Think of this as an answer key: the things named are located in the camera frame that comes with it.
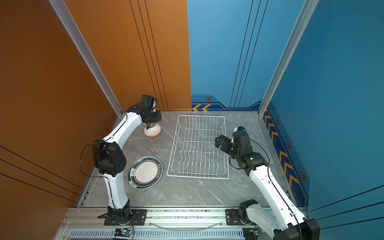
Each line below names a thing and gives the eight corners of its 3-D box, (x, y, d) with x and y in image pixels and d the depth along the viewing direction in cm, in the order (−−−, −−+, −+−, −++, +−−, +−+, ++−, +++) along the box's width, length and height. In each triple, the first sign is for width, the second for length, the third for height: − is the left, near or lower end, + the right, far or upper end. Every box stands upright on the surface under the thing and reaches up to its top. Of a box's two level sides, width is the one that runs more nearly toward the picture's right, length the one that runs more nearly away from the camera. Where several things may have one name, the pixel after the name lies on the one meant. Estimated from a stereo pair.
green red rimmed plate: (126, 189, 84) (123, 187, 81) (135, 158, 96) (133, 156, 93) (159, 189, 84) (158, 187, 81) (164, 158, 96) (163, 156, 93)
